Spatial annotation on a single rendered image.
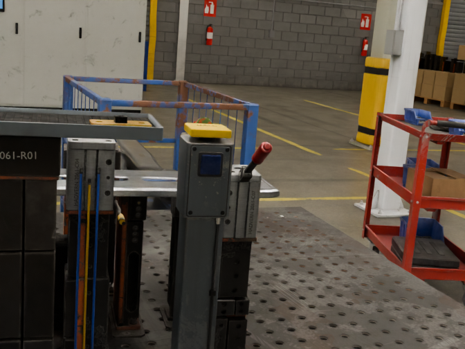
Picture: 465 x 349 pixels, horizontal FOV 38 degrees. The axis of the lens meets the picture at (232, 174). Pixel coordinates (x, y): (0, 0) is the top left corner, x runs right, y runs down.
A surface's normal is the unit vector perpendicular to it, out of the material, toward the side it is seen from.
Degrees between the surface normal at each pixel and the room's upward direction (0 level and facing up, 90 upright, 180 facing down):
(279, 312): 0
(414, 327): 0
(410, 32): 90
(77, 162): 90
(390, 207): 90
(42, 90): 90
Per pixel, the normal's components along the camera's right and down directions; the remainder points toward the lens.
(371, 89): -0.92, 0.01
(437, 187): 0.24, 0.22
